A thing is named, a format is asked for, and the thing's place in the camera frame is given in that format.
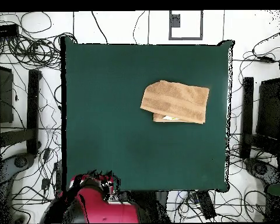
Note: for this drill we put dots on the orange terry towel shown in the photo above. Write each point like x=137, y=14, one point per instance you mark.
x=175, y=100

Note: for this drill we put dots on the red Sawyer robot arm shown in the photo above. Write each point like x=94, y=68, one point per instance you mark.
x=121, y=212

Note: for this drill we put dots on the black flat panel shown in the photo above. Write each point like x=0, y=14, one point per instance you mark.
x=269, y=107

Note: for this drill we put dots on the dark green table cloth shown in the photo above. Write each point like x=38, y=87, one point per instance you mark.
x=107, y=116

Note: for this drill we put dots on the black power strip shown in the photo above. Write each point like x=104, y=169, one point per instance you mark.
x=206, y=206
x=58, y=177
x=4, y=30

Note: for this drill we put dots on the dark grey square block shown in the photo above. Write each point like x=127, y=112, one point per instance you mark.
x=175, y=21

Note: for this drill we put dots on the black power adapter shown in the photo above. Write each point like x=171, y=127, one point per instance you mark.
x=45, y=183

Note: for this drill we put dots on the chair caster base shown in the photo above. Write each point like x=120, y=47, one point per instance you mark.
x=261, y=168
x=21, y=161

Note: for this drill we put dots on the black box unit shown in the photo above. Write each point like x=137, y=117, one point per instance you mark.
x=3, y=93

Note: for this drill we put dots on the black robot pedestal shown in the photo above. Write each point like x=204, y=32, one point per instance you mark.
x=151, y=205

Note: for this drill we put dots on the grey square floor frame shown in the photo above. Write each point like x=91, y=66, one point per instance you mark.
x=186, y=38

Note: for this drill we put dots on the black frame stand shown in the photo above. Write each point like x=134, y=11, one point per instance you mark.
x=247, y=105
x=33, y=105

